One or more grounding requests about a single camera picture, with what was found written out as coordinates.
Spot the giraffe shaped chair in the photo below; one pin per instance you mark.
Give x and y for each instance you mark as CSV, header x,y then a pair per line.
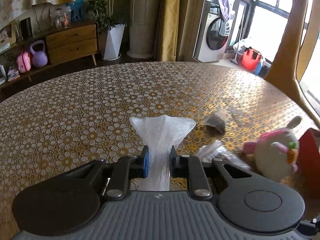
x,y
296,42

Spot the white foam net sleeve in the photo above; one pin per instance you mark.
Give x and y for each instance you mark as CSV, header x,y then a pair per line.
x,y
160,135

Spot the red bag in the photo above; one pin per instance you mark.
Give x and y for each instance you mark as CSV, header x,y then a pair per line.
x,y
250,60

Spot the blue toy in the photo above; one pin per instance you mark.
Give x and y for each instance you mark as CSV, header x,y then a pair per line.
x,y
76,10

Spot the red metal tin box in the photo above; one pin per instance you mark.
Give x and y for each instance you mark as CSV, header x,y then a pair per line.
x,y
311,160

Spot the purple towel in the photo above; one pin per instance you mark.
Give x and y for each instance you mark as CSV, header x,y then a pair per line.
x,y
225,3

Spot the white bunny plush toy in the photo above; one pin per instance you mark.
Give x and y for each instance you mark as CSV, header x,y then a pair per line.
x,y
271,157

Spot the small clear packet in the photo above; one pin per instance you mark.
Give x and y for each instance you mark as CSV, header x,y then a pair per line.
x,y
212,151

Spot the yellow curtain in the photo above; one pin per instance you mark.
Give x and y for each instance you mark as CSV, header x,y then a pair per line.
x,y
171,20

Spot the white planter pot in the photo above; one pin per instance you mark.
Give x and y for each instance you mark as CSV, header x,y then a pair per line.
x,y
113,42

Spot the green potted plant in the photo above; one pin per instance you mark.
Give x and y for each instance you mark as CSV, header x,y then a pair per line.
x,y
100,7

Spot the white washing machine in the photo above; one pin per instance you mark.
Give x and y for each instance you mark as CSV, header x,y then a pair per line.
x,y
211,37

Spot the small grey tea bag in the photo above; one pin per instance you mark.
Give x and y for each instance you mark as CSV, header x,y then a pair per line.
x,y
216,122

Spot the tall standing air conditioner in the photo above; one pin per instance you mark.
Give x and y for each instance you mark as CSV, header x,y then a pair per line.
x,y
145,20

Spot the large window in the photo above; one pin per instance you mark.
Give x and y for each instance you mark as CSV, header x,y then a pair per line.
x,y
272,17

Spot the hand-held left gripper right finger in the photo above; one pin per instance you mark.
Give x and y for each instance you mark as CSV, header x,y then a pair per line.
x,y
173,163

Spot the clear toy bag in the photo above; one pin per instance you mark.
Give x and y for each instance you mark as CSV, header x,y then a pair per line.
x,y
60,17

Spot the upright mop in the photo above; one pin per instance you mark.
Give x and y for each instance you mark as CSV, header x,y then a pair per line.
x,y
237,42

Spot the white plastic bag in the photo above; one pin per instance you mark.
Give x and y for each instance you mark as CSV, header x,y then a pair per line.
x,y
243,43

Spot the stack of small books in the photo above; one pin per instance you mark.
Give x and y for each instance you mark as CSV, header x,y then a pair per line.
x,y
13,73

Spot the pink toy case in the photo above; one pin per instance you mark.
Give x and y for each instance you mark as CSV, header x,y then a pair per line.
x,y
23,63

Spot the wooden tv cabinet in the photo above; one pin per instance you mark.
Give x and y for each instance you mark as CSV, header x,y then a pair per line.
x,y
72,43

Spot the photo frame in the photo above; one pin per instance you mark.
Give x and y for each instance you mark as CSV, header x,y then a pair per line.
x,y
7,35

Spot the black speaker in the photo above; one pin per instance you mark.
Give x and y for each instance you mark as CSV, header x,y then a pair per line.
x,y
25,27

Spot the purple kettlebell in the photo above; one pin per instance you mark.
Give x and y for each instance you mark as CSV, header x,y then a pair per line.
x,y
39,57

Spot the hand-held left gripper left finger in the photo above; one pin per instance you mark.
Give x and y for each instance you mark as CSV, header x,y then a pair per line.
x,y
146,162

